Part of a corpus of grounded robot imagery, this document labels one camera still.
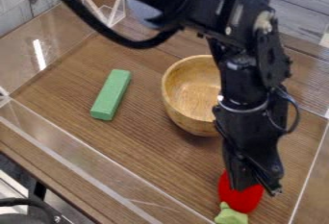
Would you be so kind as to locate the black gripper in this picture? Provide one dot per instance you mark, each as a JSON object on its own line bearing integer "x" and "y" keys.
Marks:
{"x": 251, "y": 130}

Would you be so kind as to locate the red plush tomato toy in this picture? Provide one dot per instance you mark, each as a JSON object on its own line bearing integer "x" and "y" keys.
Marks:
{"x": 235, "y": 203}

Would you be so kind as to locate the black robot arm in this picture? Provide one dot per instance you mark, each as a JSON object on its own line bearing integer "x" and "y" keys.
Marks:
{"x": 241, "y": 30}

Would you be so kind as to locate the wooden bowl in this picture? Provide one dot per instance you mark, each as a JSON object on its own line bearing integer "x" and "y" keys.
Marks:
{"x": 190, "y": 87}

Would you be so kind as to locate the green rectangular block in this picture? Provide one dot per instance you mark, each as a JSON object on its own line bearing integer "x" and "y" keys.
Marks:
{"x": 109, "y": 95}

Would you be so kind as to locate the black table frame bracket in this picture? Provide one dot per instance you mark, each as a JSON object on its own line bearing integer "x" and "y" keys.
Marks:
{"x": 40, "y": 211}

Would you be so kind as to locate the clear acrylic tray wall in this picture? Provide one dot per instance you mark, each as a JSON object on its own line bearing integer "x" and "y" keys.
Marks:
{"x": 95, "y": 183}

